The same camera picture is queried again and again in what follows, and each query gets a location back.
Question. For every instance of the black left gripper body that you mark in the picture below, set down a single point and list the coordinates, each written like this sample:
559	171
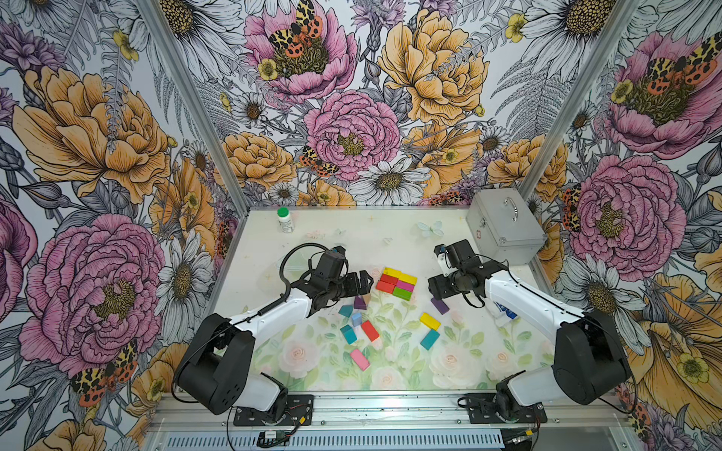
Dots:
340	287

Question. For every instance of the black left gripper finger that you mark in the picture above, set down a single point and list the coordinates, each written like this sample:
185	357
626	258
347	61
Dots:
359	291
363	279

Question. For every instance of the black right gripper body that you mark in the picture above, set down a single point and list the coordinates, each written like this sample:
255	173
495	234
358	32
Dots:
448	286

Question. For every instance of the purple triangle block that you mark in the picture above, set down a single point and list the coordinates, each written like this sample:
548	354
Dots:
359	303

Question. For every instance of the red block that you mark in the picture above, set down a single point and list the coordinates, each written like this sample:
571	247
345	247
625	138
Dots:
389	280
370	331
385	287

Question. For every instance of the yellow block long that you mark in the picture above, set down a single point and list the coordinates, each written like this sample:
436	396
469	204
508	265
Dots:
392	273

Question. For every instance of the magenta block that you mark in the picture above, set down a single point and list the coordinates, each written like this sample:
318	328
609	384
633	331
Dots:
405	286

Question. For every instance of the green block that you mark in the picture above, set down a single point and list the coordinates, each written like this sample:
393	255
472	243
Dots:
401	293

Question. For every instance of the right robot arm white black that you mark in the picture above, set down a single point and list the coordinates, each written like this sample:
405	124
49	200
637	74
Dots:
589	358

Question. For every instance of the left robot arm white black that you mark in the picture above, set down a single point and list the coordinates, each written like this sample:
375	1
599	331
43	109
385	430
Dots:
216	368

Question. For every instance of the teal block upper left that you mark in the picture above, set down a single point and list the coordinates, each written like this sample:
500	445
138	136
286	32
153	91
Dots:
346	310

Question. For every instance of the teal block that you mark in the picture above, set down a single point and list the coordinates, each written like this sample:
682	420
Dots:
430	339
346	310
348	334

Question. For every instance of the purple rectangular block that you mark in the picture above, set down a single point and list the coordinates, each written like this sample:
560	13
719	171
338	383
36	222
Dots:
440	306

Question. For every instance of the teal block right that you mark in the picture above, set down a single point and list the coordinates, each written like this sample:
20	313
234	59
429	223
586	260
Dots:
430	339

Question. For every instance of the pink block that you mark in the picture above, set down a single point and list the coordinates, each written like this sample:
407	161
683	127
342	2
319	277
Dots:
360	359

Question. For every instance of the silver metal first-aid case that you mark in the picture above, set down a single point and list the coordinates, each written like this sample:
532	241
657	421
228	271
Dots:
503	227

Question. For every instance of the white bottle green cap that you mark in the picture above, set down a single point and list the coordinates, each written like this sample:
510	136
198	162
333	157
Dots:
285	220

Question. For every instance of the small circuit board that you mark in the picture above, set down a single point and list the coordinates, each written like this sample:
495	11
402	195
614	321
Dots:
271	438

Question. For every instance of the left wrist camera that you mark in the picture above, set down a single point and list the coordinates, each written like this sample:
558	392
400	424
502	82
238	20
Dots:
331	263

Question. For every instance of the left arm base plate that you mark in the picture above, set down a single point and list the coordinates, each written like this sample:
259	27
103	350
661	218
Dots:
292	410

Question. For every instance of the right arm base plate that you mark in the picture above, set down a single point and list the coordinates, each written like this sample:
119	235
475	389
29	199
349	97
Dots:
494	408

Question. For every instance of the aluminium front rail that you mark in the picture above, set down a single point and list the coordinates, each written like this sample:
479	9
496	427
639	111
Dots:
422	420

